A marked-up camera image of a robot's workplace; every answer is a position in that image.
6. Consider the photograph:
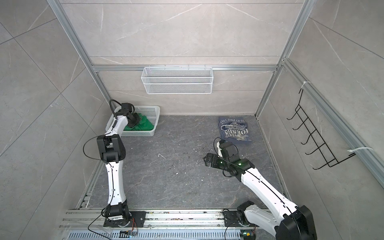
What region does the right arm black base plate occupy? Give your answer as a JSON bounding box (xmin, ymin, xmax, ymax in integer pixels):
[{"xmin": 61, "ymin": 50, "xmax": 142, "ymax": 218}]
[{"xmin": 222, "ymin": 209, "xmax": 256, "ymax": 227}]

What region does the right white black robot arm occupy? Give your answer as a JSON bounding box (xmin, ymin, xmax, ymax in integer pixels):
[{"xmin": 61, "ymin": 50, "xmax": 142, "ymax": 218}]
[{"xmin": 203, "ymin": 140, "xmax": 318, "ymax": 240}]

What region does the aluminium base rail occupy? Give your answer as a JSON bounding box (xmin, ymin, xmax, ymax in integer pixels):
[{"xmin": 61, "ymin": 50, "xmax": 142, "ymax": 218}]
[{"xmin": 58, "ymin": 209, "xmax": 274, "ymax": 240}]

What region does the blue-grey tank top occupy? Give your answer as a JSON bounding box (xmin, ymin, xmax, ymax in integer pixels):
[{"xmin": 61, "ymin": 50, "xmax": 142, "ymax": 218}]
[{"xmin": 218, "ymin": 117, "xmax": 252, "ymax": 145}]

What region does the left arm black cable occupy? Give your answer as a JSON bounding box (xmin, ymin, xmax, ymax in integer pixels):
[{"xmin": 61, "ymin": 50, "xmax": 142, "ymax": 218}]
[{"xmin": 108, "ymin": 99, "xmax": 122, "ymax": 116}]

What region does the white wire mesh shelf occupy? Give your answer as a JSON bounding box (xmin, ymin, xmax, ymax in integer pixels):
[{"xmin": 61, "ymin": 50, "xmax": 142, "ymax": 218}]
[{"xmin": 141, "ymin": 67, "xmax": 214, "ymax": 95}]

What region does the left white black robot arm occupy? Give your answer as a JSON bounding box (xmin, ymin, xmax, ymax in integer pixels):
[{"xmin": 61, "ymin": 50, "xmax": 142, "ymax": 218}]
[{"xmin": 97, "ymin": 99, "xmax": 141, "ymax": 224}]

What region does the black wire hook rack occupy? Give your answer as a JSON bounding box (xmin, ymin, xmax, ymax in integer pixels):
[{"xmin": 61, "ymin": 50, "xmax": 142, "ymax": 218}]
[{"xmin": 287, "ymin": 89, "xmax": 356, "ymax": 170}]

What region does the green tank top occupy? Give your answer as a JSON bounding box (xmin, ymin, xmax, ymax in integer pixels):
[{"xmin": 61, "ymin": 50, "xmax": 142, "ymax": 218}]
[{"xmin": 124, "ymin": 114, "xmax": 154, "ymax": 131}]

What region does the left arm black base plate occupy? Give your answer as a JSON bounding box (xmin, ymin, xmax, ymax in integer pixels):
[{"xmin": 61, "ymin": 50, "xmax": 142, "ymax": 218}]
[{"xmin": 103, "ymin": 211, "xmax": 147, "ymax": 228}]

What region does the white plastic laundry basket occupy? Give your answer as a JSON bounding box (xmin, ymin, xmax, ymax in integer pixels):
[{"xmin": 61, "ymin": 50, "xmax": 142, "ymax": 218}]
[{"xmin": 121, "ymin": 105, "xmax": 161, "ymax": 137}]

